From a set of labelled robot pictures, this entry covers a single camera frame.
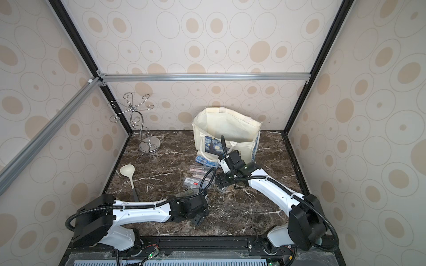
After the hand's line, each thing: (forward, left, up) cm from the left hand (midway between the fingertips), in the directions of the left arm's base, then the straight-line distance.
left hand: (203, 214), depth 81 cm
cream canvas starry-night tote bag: (+47, -7, +11) cm, 49 cm away
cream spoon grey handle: (+25, +46, -1) cm, 52 cm away
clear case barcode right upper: (+13, -9, -1) cm, 16 cm away
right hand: (+16, -12, +8) cm, 21 cm away
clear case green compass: (+11, +9, 0) cm, 14 cm away
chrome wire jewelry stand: (+44, +39, -1) cm, 59 cm away
